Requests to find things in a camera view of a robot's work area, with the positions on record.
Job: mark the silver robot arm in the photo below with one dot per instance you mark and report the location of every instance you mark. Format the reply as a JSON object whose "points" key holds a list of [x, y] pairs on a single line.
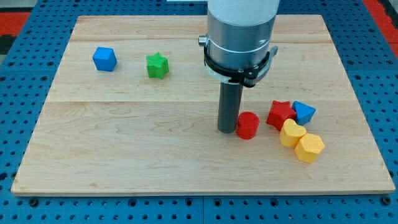
{"points": [[236, 44]]}

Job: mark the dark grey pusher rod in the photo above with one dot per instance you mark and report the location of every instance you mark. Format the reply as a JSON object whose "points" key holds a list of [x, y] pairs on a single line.
{"points": [[228, 108]]}

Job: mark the red cylinder block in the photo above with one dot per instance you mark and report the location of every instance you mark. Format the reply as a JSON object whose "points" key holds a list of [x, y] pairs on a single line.
{"points": [[248, 123]]}

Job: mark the green star block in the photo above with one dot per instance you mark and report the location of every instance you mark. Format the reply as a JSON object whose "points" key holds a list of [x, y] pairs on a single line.
{"points": [[157, 66]]}

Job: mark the wooden board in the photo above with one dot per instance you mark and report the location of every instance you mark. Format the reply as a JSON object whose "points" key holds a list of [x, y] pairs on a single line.
{"points": [[122, 133]]}

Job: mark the red star block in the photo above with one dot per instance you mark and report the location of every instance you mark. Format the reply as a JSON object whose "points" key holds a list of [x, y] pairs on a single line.
{"points": [[279, 112]]}

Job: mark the yellow heart block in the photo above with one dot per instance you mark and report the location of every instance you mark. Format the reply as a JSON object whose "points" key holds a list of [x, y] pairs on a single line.
{"points": [[291, 133]]}

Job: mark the blue triangle block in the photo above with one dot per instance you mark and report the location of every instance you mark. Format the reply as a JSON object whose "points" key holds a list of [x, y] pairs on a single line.
{"points": [[304, 113]]}

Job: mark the blue cube block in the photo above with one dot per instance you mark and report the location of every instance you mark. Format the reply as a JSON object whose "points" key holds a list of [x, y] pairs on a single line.
{"points": [[104, 59]]}

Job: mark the yellow hexagon block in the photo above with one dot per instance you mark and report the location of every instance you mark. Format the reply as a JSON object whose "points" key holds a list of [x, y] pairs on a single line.
{"points": [[309, 147]]}

